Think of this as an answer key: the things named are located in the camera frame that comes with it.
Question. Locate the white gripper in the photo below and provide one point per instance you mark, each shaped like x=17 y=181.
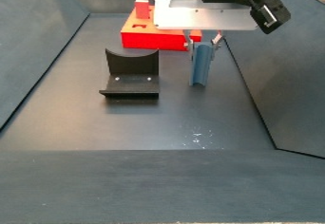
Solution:
x=192 y=14

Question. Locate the black curved fixture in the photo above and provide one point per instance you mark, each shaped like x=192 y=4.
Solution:
x=133 y=76

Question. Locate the red shape sorter base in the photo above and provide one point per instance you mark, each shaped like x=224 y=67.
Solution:
x=140 y=34

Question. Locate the red rectangular peg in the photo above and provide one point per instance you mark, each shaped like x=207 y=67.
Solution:
x=141 y=8

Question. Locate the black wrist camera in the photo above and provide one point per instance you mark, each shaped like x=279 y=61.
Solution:
x=268 y=13

